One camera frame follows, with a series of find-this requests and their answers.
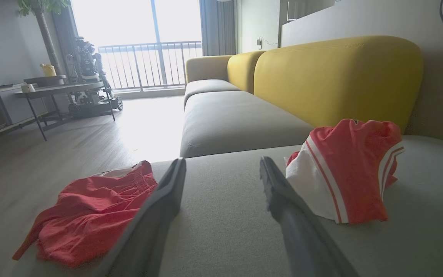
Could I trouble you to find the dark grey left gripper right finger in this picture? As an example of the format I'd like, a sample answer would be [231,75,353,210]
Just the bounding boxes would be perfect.
[260,156,360,277]

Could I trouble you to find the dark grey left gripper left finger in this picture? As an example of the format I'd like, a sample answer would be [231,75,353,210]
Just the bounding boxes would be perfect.
[91,157,187,277]

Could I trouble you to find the red basketball shorts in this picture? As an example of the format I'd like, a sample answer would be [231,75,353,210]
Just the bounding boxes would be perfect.
[12,160,158,268]

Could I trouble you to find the red white basketball jersey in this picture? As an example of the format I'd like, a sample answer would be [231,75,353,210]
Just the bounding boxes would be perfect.
[285,118,406,225]

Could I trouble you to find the grey and yellow sofa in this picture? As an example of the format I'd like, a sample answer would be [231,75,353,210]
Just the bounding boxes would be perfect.
[10,35,443,277]

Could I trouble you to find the dark round coffee table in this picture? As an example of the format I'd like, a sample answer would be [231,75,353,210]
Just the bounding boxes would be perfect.
[14,81,117,142]

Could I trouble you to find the balcony metal railing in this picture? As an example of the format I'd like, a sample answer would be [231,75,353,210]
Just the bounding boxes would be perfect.
[98,40,203,92]

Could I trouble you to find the wheeled background robot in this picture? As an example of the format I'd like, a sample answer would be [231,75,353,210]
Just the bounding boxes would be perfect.
[65,37,124,118]

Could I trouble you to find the dark tray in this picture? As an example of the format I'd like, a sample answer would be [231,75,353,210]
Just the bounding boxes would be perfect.
[23,75,67,87]

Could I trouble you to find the grey curtain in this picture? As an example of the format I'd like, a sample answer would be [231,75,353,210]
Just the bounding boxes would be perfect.
[200,0,238,57]

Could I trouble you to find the indoor tree plant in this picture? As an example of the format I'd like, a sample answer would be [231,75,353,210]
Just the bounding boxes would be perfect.
[17,0,70,76]

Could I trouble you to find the wall plug charger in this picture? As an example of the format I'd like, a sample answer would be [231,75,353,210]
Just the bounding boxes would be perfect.
[256,37,280,51]

